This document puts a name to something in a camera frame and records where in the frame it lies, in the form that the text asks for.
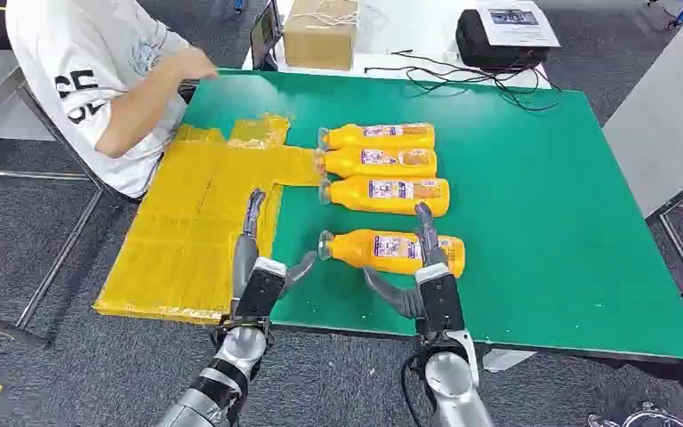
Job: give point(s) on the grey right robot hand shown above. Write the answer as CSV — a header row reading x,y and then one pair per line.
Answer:
x,y
403,300

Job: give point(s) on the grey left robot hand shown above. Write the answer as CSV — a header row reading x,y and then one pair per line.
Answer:
x,y
245,259

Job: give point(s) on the person's hand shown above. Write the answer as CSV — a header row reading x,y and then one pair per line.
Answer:
x,y
195,65

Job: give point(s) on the orange drink bottle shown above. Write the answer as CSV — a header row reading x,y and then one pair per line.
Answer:
x,y
350,195
347,162
347,136
353,250

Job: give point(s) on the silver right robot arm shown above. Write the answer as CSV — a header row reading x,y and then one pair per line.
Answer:
x,y
450,380

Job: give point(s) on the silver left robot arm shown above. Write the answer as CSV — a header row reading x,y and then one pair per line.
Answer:
x,y
223,377

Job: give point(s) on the yellow plastic sheet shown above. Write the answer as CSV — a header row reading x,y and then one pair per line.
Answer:
x,y
176,247

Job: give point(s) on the black tablet screen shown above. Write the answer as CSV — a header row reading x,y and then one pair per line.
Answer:
x,y
264,32

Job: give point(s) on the person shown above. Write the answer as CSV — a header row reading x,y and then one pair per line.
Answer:
x,y
82,70

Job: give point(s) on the brown cardboard box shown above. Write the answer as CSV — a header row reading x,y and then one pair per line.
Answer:
x,y
319,41

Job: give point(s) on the green table mat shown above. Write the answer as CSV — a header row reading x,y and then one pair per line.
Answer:
x,y
524,206

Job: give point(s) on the white table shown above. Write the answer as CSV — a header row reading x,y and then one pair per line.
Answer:
x,y
400,29

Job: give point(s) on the black bag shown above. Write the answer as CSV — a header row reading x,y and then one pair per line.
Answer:
x,y
494,56

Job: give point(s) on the white printed paper sheet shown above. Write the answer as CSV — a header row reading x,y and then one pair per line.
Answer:
x,y
518,23

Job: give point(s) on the grey side table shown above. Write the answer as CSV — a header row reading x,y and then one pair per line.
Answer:
x,y
665,118

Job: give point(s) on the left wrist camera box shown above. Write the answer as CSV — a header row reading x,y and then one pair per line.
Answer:
x,y
271,267

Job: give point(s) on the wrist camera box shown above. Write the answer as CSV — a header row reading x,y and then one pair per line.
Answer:
x,y
271,267
431,273

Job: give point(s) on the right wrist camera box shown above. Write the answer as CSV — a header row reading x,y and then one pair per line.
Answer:
x,y
431,273

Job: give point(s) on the metal chair frame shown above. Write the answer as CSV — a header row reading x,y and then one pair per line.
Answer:
x,y
58,259

